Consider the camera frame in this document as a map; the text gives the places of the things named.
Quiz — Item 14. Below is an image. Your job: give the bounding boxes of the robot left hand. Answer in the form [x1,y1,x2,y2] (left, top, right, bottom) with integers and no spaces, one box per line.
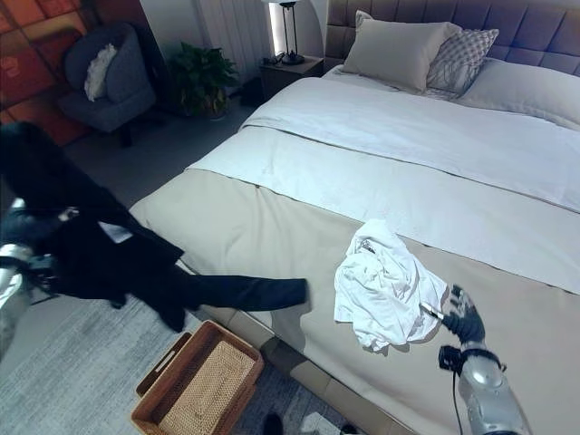
[2,197,82,249]

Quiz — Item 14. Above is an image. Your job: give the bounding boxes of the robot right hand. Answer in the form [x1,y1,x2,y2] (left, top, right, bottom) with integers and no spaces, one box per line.
[441,285,488,344]

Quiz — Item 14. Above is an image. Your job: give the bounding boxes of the black garment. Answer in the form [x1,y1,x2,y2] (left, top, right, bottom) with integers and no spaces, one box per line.
[0,120,314,334]

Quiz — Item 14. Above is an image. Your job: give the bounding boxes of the white garment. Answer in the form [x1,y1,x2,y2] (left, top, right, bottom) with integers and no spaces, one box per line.
[333,218,450,355]

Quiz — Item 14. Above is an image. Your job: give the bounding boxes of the grey patterned rug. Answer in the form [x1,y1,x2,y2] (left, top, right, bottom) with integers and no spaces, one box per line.
[0,294,327,435]

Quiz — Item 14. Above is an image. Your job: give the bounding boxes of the dark grey armchair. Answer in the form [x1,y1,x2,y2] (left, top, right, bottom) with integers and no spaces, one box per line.
[57,22,160,149]

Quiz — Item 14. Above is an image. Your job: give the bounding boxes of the white fluffy cushion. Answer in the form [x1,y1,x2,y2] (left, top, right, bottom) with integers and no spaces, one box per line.
[83,43,120,102]

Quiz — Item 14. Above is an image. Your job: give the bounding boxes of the white duvet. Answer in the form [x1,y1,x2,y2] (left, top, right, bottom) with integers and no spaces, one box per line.
[185,63,580,295]

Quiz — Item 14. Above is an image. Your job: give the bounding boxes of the beige bed cover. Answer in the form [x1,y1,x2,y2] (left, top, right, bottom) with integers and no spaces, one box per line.
[129,169,580,435]

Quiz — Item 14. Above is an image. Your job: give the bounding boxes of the green potted plant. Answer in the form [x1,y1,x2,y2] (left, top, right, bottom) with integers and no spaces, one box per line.
[165,41,240,120]

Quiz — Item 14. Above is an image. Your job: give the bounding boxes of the brown wicker basket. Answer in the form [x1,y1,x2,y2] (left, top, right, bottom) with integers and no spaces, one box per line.
[130,319,266,435]

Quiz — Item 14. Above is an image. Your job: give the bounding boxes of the large light grey pillow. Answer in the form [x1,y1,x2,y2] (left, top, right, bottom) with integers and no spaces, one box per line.
[459,57,580,133]

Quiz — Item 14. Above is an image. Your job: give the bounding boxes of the grey patterned pillow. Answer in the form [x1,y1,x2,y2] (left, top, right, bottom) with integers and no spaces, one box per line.
[425,27,500,99]

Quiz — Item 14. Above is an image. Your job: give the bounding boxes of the plain beige pillow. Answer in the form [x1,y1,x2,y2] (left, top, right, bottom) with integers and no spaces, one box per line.
[340,17,459,95]

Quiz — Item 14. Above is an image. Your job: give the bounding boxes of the padded grey-brown headboard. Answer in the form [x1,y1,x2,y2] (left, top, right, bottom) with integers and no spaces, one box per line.
[324,0,580,78]

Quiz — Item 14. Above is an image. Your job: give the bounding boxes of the dark wooden nightstand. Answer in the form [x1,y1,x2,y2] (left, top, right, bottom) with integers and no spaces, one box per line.
[258,54,325,102]

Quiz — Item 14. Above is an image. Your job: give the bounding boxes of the black table lamp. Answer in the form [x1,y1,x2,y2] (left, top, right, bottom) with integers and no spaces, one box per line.
[266,0,306,66]

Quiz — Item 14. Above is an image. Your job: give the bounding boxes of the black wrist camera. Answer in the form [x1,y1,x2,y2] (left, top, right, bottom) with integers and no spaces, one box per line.
[438,344,462,374]

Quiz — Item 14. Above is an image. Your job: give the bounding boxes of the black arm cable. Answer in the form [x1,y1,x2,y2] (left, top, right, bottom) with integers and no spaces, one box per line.
[449,369,467,435]

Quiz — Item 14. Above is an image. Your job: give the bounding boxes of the bed with beige frame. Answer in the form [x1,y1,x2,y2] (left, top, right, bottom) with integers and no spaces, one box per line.
[129,63,580,435]

